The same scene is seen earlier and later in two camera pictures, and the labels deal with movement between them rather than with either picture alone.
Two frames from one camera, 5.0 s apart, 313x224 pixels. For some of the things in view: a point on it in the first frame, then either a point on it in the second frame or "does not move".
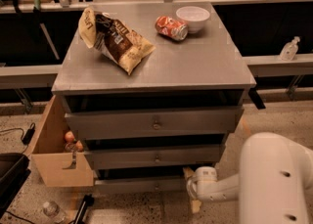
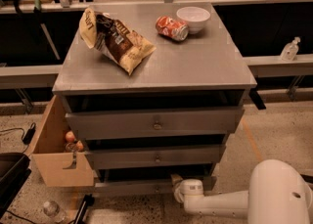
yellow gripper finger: x=188 y=172 to x=175 y=179
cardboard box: x=49 y=156 does not move
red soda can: x=173 y=28 does not move
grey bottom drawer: x=141 y=181 does not move
